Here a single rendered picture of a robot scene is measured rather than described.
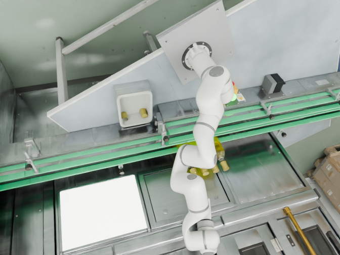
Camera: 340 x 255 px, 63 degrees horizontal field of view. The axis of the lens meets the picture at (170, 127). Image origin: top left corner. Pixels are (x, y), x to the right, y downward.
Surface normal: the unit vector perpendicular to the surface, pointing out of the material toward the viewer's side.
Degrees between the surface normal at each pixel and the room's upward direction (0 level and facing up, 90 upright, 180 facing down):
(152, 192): 90
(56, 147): 90
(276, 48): 0
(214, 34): 3
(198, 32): 3
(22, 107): 90
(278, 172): 90
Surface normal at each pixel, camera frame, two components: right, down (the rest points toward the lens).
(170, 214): 0.04, -0.65
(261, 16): 0.29, 0.73
